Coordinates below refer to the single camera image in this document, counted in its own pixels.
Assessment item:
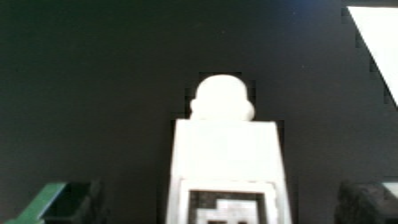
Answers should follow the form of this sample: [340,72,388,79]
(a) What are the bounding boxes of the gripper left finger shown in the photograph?
[4,180,107,224]

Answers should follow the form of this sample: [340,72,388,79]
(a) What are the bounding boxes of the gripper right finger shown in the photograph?
[335,181,398,224]

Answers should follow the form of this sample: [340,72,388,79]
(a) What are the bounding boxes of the white table leg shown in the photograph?
[166,74,294,224]

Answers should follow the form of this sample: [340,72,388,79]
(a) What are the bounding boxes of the white marker plate with tags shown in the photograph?
[349,6,398,105]

